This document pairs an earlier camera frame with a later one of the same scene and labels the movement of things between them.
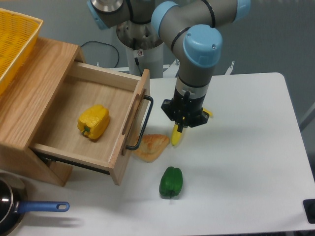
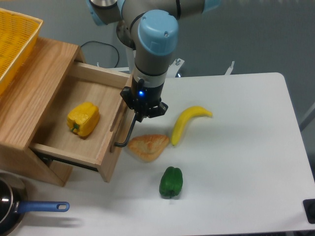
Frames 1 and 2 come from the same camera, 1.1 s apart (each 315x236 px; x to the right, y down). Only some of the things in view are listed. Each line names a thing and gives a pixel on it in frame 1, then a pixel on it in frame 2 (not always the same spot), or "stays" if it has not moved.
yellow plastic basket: [18, 35] stays
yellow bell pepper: [93, 121] to [82, 119]
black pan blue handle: [13, 203] stays
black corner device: [309, 205] stays
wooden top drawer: [97, 116] stays
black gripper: [186, 111] to [145, 101]
